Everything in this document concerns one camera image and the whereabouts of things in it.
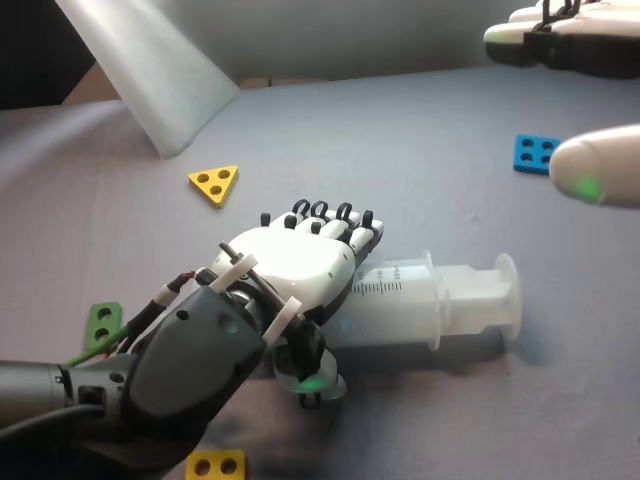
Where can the green two-hole block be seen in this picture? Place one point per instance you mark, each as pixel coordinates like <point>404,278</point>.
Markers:
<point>103,323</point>

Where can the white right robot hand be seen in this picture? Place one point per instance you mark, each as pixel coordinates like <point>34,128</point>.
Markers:
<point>600,160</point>

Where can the white backdrop sheet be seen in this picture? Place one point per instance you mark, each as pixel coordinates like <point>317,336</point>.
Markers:
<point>150,75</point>

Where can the yellow triangle three-hole block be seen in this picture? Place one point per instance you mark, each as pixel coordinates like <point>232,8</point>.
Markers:
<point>214,181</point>

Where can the translucent plastic measuring cup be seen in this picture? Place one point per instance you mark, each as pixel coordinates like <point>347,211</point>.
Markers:
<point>400,315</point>

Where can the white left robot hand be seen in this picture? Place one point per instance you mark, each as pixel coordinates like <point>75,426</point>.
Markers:
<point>290,260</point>

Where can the blue square four-hole block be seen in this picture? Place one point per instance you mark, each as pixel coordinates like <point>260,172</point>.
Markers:
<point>536,152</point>

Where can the grey table cloth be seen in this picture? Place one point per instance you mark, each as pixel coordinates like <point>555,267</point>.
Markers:
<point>450,425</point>

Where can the yellow rectangular two-hole block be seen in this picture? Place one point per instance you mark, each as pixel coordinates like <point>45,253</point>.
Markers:
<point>215,457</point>

